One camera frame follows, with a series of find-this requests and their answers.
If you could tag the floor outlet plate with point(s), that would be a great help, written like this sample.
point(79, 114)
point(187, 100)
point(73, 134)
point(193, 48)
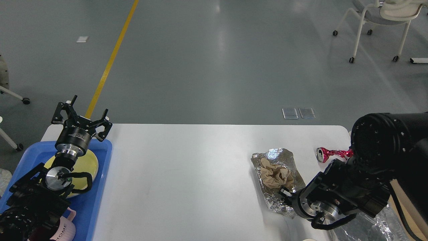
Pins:
point(307, 113)
point(290, 113)

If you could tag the white office chair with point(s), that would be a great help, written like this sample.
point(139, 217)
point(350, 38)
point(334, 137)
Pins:
point(382, 12)

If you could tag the clear plastic wrap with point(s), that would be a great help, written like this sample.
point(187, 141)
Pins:
point(386, 226)

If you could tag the blue plastic tray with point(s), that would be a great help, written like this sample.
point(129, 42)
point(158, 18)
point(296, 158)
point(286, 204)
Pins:
point(86, 205)

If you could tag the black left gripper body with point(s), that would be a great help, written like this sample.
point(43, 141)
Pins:
point(75, 136)

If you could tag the left floor outlet plate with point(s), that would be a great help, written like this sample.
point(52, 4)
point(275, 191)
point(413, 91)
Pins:
point(290, 113)

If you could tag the left background chair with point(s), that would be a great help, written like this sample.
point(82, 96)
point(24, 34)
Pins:
point(5, 88)

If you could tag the brown paper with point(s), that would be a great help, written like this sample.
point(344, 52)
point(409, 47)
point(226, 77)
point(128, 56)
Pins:
point(275, 176)

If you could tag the aluminium foil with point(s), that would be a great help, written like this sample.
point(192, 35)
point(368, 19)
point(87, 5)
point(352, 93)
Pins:
point(274, 201)

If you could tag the right floor outlet plate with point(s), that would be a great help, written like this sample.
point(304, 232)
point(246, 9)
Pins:
point(307, 113)

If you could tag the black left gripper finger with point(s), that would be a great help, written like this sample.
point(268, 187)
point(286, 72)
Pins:
point(103, 122)
point(65, 114)

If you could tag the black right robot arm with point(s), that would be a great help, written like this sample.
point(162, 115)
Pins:
point(385, 147)

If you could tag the brown paper bag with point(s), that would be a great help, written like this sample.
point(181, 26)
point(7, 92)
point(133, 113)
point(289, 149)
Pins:
point(413, 217)

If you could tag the crushed red can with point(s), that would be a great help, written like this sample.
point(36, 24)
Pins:
point(322, 154)

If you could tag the pink mug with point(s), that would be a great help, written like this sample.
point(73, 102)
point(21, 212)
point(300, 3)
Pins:
point(63, 230)

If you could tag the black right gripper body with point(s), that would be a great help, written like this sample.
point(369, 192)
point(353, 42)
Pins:
point(299, 202)

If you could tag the white bar on floor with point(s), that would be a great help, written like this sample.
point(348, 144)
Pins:
point(419, 60)

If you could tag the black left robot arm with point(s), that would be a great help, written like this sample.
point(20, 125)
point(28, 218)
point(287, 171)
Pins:
point(39, 198)

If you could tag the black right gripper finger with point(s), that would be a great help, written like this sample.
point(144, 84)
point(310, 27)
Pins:
point(286, 193)

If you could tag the yellow plastic plate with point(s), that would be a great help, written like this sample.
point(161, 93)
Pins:
point(87, 163)

